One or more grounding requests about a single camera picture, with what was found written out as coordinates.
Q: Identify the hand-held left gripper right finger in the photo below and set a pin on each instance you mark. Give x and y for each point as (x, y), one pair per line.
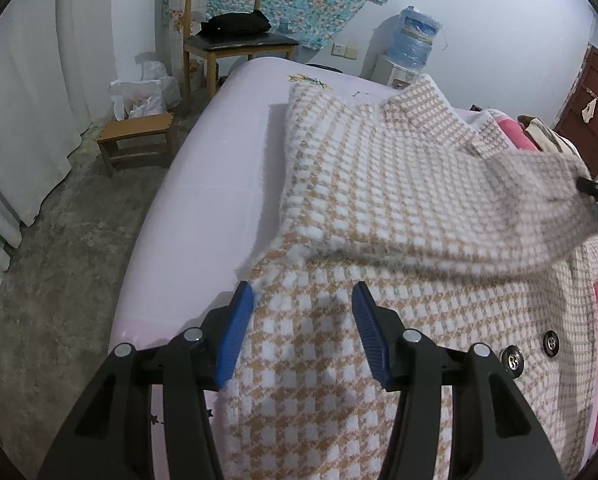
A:
(371, 340)

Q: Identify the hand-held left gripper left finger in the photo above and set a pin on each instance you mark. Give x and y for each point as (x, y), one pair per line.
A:
(236, 330)

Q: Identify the houndstooth beige white coat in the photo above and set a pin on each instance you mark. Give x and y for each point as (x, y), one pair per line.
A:
(404, 200)

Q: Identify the beige clothes pile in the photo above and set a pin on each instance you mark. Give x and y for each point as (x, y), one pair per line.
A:
(546, 135)

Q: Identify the beige item hanging on door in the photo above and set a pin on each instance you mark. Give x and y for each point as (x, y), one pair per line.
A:
(588, 111)

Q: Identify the brown wooden door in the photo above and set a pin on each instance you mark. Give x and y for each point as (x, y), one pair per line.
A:
(591, 85)

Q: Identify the bed with pink sheet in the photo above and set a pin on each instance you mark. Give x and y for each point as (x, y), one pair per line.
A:
(219, 185)

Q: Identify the small wooden stool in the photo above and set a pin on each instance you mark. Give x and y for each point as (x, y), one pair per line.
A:
(136, 130)

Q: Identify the white water dispenser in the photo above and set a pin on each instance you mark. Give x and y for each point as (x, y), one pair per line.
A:
(391, 71)

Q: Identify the blue water bottle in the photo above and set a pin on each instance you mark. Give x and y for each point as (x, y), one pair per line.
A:
(415, 35)

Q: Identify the white plastic bags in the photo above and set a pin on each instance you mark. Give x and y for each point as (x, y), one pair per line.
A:
(146, 92)

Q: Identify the wooden chair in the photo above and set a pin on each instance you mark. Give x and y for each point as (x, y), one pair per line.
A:
(244, 45)

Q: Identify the white curtain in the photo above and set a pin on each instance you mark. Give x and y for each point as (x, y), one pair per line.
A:
(24, 110)

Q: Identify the black bag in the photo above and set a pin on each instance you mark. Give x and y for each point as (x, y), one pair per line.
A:
(236, 24)

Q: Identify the wall socket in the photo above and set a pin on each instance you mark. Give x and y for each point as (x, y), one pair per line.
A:
(345, 51)

